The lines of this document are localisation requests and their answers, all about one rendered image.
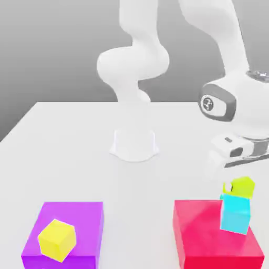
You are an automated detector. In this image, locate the small cyan cube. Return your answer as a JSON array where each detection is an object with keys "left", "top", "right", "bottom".
[{"left": 219, "top": 193, "right": 252, "bottom": 236}]

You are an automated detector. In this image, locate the large red box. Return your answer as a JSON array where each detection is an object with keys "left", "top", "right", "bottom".
[{"left": 172, "top": 199, "right": 265, "bottom": 269}]

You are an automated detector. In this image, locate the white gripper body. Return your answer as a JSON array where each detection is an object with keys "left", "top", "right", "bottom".
[{"left": 206, "top": 150, "right": 269, "bottom": 183}]

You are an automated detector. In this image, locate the large purple box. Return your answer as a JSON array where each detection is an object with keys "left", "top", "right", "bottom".
[{"left": 20, "top": 201, "right": 105, "bottom": 269}]

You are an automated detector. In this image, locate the small yellow cube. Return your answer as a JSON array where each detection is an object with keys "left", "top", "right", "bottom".
[{"left": 37, "top": 218, "right": 77, "bottom": 263}]

